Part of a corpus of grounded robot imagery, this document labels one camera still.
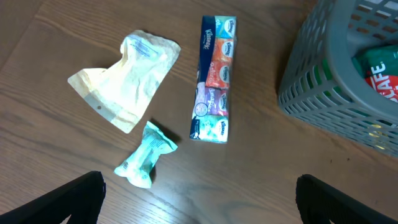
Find grey plastic basket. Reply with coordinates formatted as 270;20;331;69
278;0;397;157

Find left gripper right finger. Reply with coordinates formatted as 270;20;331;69
295;174;397;224

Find small mint green packet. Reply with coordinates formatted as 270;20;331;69
114;121;178;189

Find green Nescafe coffee bag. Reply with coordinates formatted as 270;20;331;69
352;45;397;103

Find Kleenex tissue multipack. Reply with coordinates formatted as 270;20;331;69
190;16;237;143

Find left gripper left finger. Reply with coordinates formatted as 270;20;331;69
1;171;106;224

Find beige paper pouch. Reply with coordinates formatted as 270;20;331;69
68;30;181;134

